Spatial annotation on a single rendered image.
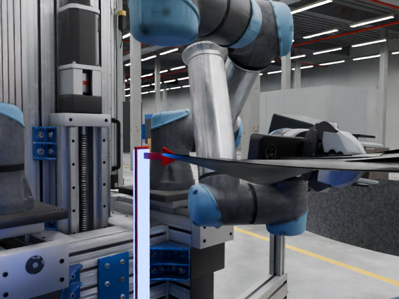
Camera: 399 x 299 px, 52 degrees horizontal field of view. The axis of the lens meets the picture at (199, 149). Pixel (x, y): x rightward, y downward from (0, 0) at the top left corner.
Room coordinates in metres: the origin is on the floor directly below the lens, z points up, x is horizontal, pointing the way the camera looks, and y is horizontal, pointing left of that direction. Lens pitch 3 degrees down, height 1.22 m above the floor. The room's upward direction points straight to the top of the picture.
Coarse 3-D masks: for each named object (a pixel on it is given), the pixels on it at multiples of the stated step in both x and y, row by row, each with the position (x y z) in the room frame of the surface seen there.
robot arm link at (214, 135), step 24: (192, 48) 0.82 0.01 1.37; (216, 48) 0.82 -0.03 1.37; (192, 72) 0.81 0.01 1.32; (216, 72) 0.80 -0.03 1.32; (192, 96) 0.80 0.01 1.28; (216, 96) 0.78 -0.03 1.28; (216, 120) 0.75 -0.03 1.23; (216, 144) 0.74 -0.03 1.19; (192, 192) 0.71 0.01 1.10; (216, 192) 0.70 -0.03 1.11; (240, 192) 0.71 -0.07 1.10; (192, 216) 0.70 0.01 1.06; (216, 216) 0.69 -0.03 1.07; (240, 216) 0.70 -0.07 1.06
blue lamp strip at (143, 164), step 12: (144, 168) 0.53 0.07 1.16; (144, 180) 0.53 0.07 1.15; (144, 192) 0.53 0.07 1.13; (144, 204) 0.53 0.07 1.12; (144, 216) 0.53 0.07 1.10; (144, 228) 0.53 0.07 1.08; (144, 240) 0.53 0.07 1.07; (144, 252) 0.53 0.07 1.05; (144, 264) 0.53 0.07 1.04; (144, 276) 0.53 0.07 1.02; (144, 288) 0.53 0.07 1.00
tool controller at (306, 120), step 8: (272, 120) 1.04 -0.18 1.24; (280, 120) 1.03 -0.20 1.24; (288, 120) 1.02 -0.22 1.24; (296, 120) 1.01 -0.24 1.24; (304, 120) 1.02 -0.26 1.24; (312, 120) 1.10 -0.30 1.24; (320, 120) 1.19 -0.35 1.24; (272, 128) 1.04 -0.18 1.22; (280, 128) 1.03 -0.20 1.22; (296, 128) 1.01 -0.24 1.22; (304, 128) 1.00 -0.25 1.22
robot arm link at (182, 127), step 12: (156, 120) 1.18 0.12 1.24; (168, 120) 1.17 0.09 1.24; (180, 120) 1.18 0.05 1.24; (192, 120) 1.20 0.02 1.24; (156, 132) 1.18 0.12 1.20; (168, 132) 1.17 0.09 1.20; (180, 132) 1.18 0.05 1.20; (192, 132) 1.18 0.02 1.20; (156, 144) 1.18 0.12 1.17; (168, 144) 1.17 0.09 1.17; (180, 144) 1.18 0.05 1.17; (192, 144) 1.19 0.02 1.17
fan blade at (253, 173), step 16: (192, 160) 0.40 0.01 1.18; (208, 160) 0.38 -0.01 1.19; (224, 160) 0.37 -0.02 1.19; (240, 160) 0.38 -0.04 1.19; (256, 160) 0.39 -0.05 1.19; (272, 160) 0.39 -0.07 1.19; (288, 160) 0.39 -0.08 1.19; (304, 160) 0.38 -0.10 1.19; (320, 160) 0.38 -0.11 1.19; (336, 160) 0.37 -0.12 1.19; (352, 160) 0.36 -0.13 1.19; (368, 160) 0.36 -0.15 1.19; (384, 160) 0.35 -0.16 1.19; (240, 176) 0.53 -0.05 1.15; (256, 176) 0.53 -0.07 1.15; (272, 176) 0.53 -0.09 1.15; (288, 176) 0.54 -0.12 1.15
